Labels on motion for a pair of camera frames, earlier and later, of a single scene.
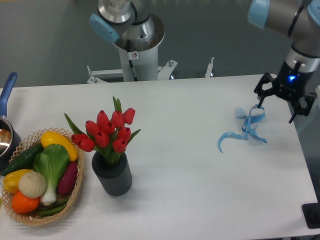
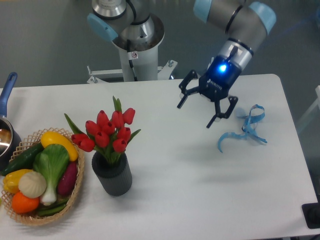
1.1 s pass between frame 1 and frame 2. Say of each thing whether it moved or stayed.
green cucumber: stayed
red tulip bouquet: stayed
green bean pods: stayed
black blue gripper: moved
